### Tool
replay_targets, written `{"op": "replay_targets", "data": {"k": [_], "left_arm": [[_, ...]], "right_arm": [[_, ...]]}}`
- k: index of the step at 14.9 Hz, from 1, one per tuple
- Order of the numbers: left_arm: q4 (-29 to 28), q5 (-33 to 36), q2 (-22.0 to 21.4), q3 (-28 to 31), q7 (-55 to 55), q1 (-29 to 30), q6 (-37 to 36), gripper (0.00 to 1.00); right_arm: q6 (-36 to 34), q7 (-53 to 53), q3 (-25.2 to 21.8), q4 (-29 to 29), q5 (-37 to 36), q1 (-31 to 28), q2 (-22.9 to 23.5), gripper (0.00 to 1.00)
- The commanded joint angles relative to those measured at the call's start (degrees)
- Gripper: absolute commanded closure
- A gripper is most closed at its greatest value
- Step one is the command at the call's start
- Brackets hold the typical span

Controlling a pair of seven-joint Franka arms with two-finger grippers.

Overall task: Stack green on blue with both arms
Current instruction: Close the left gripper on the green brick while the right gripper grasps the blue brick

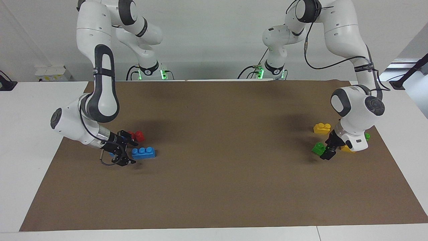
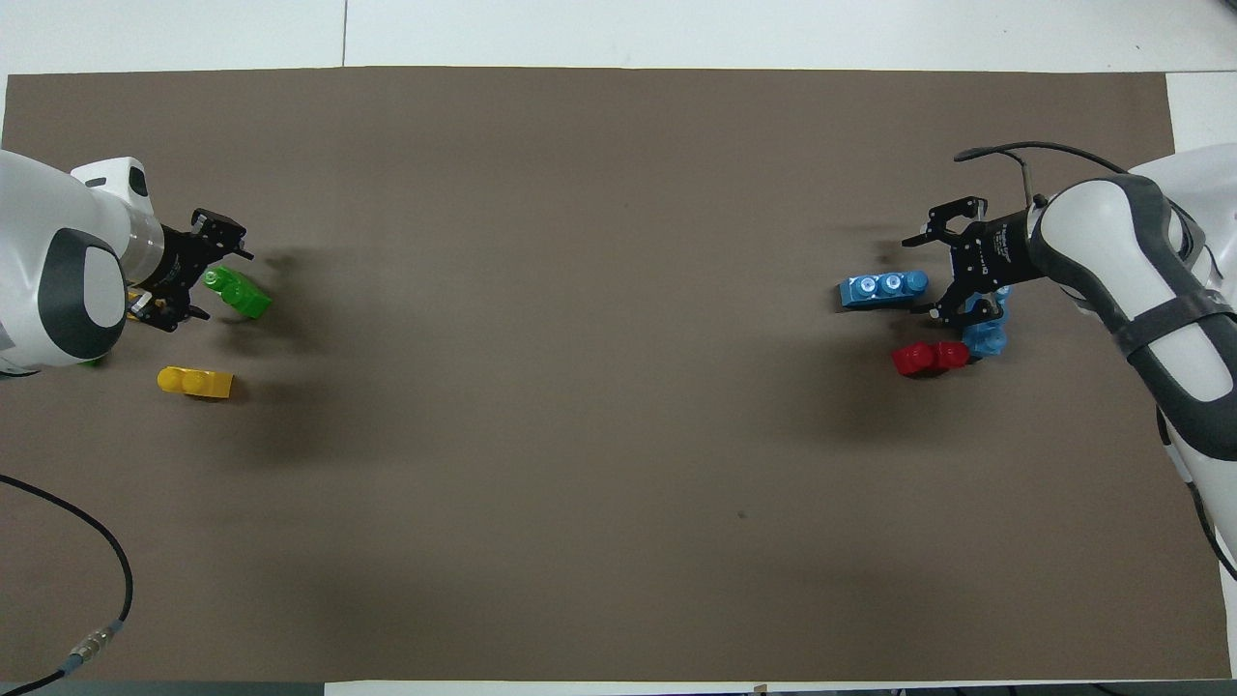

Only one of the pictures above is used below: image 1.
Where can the black table clamp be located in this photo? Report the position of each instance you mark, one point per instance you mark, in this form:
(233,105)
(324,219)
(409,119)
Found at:
(6,85)

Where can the red two-stud toy brick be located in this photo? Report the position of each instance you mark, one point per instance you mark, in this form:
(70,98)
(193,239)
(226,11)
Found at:
(139,136)

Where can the green two-stud toy brick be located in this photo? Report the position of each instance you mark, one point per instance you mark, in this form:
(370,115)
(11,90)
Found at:
(318,148)
(367,136)

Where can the black stand with clamp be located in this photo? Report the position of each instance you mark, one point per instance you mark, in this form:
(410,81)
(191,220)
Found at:
(409,72)

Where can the blue three-stud toy brick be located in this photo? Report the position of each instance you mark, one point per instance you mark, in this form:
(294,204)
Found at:
(111,154)
(143,153)

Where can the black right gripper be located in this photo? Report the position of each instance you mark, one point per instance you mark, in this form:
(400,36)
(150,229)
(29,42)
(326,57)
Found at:
(117,144)

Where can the brown paper table mat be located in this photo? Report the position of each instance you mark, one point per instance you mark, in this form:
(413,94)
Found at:
(217,184)

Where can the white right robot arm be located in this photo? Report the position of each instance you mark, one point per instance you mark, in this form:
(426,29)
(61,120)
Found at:
(100,83)

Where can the yellow two-stud toy brick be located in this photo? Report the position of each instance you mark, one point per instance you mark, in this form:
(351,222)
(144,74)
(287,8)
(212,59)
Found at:
(345,149)
(322,128)

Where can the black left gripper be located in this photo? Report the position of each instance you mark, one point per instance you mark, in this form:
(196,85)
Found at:
(336,142)

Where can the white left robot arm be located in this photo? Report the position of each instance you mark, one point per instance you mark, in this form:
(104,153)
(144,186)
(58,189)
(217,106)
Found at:
(347,36)

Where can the white power strip box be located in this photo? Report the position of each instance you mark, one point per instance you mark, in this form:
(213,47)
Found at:
(51,73)

